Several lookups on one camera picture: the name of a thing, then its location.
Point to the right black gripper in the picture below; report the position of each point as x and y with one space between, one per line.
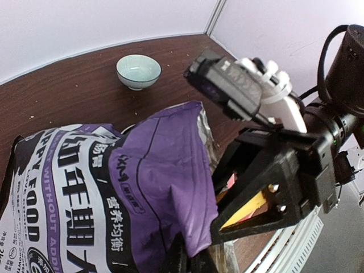
295 172

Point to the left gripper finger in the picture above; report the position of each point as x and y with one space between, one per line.
178 260

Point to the yellow plastic scoop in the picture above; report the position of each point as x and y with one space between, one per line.
246 211

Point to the purple puppy food bag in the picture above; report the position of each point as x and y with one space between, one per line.
87 198

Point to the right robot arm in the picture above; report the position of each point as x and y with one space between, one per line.
337 113

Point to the pink pet bowl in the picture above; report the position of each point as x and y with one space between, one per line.
236 196

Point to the light blue ceramic bowl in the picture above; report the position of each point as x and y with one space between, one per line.
138 72

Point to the aluminium front rail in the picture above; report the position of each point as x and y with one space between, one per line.
321 243

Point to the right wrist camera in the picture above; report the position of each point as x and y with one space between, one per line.
248 90

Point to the right aluminium frame post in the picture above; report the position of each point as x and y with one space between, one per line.
214 17

